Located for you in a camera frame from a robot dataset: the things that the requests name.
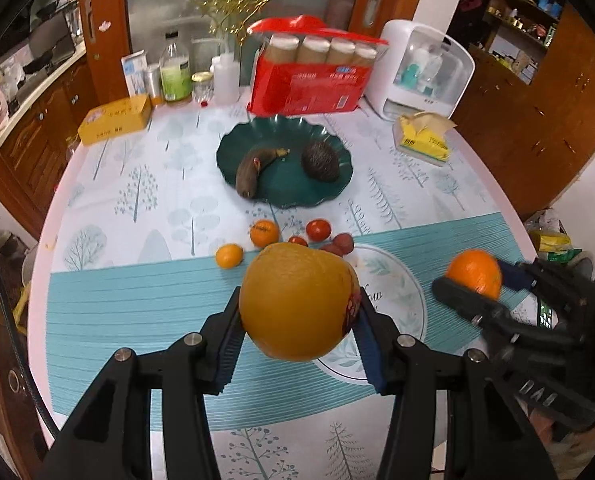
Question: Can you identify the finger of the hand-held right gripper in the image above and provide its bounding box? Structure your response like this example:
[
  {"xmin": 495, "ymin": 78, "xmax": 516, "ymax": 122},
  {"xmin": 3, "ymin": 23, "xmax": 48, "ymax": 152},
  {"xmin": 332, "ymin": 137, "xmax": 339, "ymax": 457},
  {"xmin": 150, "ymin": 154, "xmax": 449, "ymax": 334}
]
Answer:
[
  {"xmin": 431, "ymin": 277, "xmax": 517, "ymax": 332},
  {"xmin": 497, "ymin": 259, "xmax": 544, "ymax": 293}
]

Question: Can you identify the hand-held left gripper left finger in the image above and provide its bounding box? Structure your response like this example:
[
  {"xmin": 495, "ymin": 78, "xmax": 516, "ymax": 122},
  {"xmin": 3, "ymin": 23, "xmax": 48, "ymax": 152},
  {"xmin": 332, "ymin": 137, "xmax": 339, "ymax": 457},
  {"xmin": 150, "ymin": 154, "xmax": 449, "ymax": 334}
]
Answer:
[{"xmin": 40, "ymin": 286, "xmax": 246, "ymax": 480}]

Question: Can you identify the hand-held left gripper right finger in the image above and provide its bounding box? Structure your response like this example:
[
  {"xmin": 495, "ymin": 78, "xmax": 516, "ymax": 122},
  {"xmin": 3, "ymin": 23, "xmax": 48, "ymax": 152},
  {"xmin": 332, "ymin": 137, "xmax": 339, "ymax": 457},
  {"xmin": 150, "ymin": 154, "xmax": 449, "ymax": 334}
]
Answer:
[{"xmin": 354, "ymin": 284, "xmax": 559, "ymax": 480}]

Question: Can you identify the large orange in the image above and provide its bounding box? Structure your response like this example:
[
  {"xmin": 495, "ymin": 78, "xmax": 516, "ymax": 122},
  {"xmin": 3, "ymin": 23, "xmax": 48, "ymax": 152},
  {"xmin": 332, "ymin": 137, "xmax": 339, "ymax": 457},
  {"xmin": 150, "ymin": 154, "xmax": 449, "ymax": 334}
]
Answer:
[{"xmin": 446, "ymin": 249, "xmax": 503, "ymax": 301}]

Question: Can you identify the large yellow pomelo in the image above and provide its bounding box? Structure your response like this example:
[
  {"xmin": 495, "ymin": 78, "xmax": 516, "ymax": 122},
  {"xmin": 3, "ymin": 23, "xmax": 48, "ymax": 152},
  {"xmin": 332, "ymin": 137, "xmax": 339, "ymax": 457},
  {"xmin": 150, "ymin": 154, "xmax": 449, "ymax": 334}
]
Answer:
[{"xmin": 238, "ymin": 242, "xmax": 363, "ymax": 362}]

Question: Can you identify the small tangerine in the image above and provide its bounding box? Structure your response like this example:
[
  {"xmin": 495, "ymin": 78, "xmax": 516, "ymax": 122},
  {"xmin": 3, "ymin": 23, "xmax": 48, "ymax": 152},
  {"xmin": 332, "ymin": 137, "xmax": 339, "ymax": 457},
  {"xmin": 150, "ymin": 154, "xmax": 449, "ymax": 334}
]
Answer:
[{"xmin": 214, "ymin": 243, "xmax": 243, "ymax": 269}]

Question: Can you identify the medium tangerine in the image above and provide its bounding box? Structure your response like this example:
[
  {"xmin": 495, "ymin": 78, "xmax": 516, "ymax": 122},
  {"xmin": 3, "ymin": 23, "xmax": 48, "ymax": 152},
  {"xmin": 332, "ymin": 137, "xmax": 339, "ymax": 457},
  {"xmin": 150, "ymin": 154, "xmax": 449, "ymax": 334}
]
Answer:
[{"xmin": 249, "ymin": 219, "xmax": 281, "ymax": 248}]

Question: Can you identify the dark green scalloped plate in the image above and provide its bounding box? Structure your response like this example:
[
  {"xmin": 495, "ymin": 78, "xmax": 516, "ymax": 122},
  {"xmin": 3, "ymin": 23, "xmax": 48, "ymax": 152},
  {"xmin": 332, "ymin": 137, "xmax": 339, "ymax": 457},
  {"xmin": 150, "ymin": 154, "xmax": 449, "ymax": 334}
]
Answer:
[{"xmin": 216, "ymin": 114, "xmax": 354, "ymax": 209}]

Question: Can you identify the person's right hand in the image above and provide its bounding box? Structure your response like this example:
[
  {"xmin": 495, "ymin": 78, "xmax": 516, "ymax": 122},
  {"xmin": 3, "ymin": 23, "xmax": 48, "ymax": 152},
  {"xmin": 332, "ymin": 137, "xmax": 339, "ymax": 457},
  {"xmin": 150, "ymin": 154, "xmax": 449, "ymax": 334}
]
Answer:
[{"xmin": 527, "ymin": 402, "xmax": 595, "ymax": 448}]

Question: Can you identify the green and yellow bag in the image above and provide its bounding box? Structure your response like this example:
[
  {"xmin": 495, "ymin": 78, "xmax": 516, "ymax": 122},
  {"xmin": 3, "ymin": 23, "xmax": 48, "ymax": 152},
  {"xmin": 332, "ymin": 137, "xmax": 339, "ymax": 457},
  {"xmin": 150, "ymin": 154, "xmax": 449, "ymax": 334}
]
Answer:
[{"xmin": 525, "ymin": 210, "xmax": 584, "ymax": 264}]

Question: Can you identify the yellow tissue pack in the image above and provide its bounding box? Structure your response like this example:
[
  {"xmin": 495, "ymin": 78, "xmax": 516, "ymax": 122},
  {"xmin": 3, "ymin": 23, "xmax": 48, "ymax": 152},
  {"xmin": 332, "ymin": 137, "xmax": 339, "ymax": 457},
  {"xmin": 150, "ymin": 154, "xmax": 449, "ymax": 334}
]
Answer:
[{"xmin": 393, "ymin": 112, "xmax": 458, "ymax": 162}]

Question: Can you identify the overripe brown banana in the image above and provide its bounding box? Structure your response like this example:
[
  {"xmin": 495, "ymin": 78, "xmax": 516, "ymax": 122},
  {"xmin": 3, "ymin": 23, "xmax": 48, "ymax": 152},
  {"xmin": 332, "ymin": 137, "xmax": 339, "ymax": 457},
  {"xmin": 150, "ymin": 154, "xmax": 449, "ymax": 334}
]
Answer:
[{"xmin": 235, "ymin": 146, "xmax": 290, "ymax": 199}]

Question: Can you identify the dark brown bumpy avocado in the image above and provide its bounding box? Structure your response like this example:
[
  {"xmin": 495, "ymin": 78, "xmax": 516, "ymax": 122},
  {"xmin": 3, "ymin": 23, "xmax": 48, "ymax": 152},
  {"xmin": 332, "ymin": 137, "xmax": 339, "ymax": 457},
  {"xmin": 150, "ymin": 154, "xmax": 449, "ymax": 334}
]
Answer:
[{"xmin": 301, "ymin": 140, "xmax": 341, "ymax": 182}]

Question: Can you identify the white countertop sterilizer cabinet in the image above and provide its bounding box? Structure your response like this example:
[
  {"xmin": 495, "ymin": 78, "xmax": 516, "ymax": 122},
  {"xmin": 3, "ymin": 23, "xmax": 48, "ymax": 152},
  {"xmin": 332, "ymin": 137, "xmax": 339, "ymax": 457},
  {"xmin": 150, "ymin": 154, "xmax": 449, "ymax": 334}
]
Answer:
[{"xmin": 365, "ymin": 19, "xmax": 476, "ymax": 122}]

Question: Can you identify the yellow cardboard box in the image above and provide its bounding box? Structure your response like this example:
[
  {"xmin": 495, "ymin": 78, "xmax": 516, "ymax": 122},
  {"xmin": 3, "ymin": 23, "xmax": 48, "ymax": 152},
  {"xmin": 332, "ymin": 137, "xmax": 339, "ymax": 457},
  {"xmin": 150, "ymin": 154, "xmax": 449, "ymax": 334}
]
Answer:
[{"xmin": 78, "ymin": 94, "xmax": 152, "ymax": 147}]

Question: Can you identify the red carton of jars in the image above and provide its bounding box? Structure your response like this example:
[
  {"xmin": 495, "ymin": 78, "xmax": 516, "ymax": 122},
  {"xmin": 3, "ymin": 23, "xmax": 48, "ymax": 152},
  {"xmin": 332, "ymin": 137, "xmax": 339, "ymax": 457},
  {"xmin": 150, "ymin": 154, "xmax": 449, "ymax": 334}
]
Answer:
[{"xmin": 246, "ymin": 15, "xmax": 389, "ymax": 117}]

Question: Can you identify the small lidded glass jar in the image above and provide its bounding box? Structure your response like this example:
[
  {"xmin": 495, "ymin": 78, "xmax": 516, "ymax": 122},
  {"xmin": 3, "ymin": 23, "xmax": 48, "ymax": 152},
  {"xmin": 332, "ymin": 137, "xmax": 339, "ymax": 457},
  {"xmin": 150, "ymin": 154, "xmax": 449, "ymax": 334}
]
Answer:
[{"xmin": 191, "ymin": 71, "xmax": 215, "ymax": 105}]

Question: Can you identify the white plastic bottle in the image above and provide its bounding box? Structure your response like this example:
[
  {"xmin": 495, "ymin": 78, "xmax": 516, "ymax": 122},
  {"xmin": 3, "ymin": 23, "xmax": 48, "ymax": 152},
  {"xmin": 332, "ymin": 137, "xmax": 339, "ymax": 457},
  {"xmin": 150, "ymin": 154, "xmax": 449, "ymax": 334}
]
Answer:
[{"xmin": 210, "ymin": 50, "xmax": 240, "ymax": 106}]

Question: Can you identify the green label glass bottle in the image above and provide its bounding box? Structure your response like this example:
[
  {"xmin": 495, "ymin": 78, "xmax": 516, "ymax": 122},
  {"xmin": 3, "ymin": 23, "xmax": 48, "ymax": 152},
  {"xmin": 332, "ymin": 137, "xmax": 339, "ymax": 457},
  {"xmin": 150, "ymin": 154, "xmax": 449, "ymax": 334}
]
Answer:
[{"xmin": 159, "ymin": 32, "xmax": 194, "ymax": 106}]

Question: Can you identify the silver metal can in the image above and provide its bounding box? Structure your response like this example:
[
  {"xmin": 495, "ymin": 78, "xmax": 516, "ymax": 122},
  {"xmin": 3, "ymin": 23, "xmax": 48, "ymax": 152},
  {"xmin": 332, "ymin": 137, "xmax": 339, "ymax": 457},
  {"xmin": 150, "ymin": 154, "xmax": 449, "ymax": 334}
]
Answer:
[{"xmin": 144, "ymin": 64, "xmax": 164, "ymax": 102}]

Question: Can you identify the blue and white carton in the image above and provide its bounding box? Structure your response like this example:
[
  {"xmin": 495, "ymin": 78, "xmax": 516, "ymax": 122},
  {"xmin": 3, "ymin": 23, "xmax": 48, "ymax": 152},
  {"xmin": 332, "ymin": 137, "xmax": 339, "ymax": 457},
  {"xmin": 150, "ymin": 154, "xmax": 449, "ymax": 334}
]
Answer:
[{"xmin": 121, "ymin": 50, "xmax": 149, "ymax": 97}]

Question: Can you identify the clear plastic container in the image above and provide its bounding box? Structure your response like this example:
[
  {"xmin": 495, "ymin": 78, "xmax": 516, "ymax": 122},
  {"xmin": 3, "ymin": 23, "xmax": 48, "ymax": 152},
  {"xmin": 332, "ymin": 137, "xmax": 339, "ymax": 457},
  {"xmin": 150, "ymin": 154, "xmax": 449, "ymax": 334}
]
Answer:
[{"xmin": 192, "ymin": 35, "xmax": 228, "ymax": 73}]

